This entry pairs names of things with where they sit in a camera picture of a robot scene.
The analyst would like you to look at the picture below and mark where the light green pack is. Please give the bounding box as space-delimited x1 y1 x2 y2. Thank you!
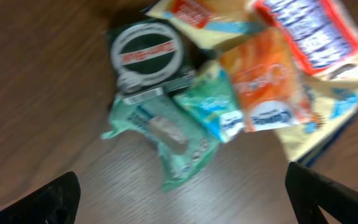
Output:
101 95 219 192

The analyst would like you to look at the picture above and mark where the orange snack pack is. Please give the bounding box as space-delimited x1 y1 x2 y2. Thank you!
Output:
219 27 312 132

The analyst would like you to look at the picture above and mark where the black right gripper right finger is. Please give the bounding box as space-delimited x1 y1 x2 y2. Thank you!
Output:
285 162 358 223

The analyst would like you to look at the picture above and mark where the small teal tissue pack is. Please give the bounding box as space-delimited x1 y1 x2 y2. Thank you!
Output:
173 60 245 143

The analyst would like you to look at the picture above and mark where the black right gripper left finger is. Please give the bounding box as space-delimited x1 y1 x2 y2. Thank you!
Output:
0 171 81 224

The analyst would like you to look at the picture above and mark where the yellow snack bag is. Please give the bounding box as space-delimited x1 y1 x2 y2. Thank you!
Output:
145 0 358 167

